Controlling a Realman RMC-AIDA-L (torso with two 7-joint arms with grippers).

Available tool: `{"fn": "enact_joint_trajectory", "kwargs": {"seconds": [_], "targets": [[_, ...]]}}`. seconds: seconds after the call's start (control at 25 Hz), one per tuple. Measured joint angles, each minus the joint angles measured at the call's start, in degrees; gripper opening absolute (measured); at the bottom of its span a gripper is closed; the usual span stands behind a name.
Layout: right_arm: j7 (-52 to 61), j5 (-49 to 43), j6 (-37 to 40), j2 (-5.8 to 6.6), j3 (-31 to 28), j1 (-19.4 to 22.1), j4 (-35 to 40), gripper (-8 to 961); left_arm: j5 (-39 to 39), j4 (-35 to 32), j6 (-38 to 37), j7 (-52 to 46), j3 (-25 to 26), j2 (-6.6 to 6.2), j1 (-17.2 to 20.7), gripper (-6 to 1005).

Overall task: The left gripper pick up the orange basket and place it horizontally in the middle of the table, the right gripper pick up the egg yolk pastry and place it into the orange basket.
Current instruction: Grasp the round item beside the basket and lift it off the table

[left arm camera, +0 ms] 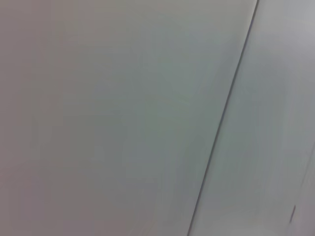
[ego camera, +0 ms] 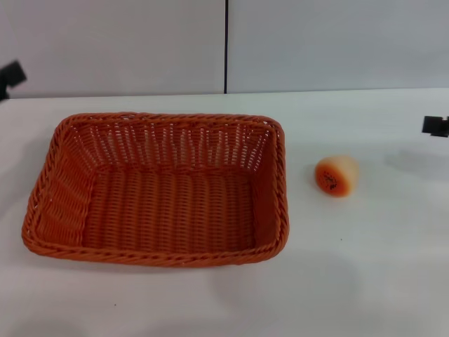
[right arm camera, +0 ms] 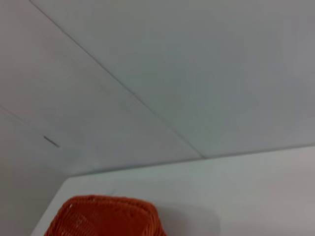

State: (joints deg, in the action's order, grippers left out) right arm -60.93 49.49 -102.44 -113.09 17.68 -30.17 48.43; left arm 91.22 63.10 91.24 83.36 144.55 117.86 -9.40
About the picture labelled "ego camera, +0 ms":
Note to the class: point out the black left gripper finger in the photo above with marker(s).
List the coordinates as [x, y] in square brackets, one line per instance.
[14, 74]
[3, 93]

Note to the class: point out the orange woven plastic basket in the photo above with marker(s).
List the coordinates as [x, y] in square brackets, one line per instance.
[168, 210]

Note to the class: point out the black wall seam strip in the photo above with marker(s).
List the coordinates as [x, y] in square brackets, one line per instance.
[226, 45]

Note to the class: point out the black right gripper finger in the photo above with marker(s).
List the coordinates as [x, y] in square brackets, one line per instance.
[435, 125]

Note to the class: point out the orange and cream toy fruit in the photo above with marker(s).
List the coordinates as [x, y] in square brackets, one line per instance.
[335, 177]

